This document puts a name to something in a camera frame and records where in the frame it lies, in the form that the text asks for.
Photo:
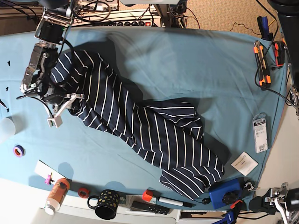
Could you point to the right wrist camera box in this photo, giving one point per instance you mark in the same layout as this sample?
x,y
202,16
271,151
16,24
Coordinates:
x,y
55,121

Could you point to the navy white striped t-shirt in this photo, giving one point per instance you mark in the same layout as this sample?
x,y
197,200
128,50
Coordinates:
x,y
167,134

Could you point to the blue orange clamp bottom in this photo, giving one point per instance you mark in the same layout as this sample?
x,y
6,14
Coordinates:
x,y
232,214

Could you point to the orange black utility knife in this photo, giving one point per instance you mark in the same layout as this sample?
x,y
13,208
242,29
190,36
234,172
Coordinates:
x,y
264,77

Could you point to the silver carabiner keyring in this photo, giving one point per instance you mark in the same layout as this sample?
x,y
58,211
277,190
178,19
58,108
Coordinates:
x,y
248,186

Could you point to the small orange black tool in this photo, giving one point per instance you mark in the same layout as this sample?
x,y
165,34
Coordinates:
x,y
279,51

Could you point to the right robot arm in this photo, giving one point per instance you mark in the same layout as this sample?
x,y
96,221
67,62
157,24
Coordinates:
x,y
39,82

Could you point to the translucent white cup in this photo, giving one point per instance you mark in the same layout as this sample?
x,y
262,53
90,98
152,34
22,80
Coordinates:
x,y
7,129

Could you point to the orange red cube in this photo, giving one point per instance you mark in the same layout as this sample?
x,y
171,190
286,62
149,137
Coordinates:
x,y
147,195

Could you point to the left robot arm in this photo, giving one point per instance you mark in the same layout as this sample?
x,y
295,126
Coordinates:
x,y
283,162

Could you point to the purple tape roll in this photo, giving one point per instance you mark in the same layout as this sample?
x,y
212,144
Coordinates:
x,y
18,151

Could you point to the black power strip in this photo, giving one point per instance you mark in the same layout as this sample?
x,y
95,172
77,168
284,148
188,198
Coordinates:
x,y
128,23

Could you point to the black mug gold pattern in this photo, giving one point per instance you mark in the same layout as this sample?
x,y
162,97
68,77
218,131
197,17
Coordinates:
x,y
107,204

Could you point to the clear plastic blister pack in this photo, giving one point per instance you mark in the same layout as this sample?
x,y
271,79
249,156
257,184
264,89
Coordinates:
x,y
260,132

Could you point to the white black marker pen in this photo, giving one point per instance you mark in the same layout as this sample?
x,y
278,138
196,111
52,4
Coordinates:
x,y
174,202

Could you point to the red tape roll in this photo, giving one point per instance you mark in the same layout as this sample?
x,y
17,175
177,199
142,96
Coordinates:
x,y
83,192

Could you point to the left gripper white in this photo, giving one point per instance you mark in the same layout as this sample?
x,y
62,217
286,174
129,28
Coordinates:
x,y
277,198

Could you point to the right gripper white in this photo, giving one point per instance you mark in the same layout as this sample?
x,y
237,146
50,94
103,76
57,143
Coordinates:
x,y
66,103

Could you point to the orange bottle white cap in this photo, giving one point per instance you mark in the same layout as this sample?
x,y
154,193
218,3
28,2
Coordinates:
x,y
57,196

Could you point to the black remote control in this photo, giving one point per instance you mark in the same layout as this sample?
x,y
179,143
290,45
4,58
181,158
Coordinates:
x,y
150,208

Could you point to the black knob on box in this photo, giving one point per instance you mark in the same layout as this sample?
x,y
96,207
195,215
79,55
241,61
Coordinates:
x,y
230,197

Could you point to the white square paper packet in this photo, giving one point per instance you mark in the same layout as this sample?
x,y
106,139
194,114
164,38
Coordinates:
x,y
244,164

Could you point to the white paper sheet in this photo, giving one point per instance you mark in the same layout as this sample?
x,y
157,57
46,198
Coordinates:
x,y
44,170

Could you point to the blue plastic box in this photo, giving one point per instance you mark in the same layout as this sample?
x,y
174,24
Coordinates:
x,y
219,189

